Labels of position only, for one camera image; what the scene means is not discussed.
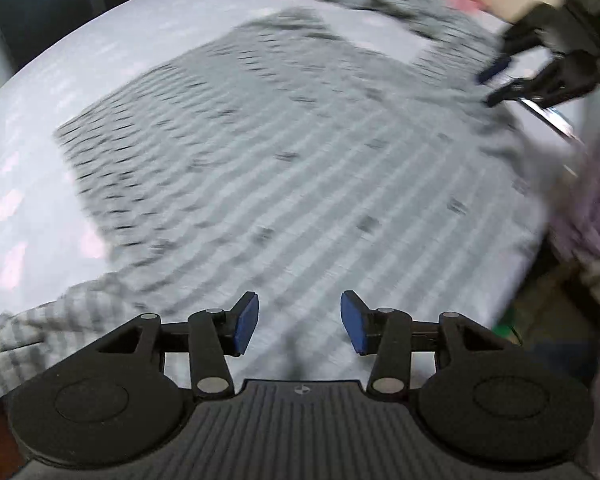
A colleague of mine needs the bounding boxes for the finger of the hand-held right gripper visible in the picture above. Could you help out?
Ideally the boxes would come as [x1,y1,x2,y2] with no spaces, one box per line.
[477,4,562,86]
[486,55,600,109]

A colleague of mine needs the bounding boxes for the grey striped shirt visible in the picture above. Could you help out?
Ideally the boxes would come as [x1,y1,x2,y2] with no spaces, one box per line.
[0,0,561,411]

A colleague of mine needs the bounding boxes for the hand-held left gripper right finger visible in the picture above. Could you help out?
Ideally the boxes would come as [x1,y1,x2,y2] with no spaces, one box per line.
[340,289,508,399]

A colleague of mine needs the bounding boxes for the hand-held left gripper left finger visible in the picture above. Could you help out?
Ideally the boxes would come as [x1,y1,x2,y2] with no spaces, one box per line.
[92,290,260,399]

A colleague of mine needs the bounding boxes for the grey pink-dotted bed blanket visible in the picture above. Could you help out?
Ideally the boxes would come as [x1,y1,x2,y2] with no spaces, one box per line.
[0,0,581,411]

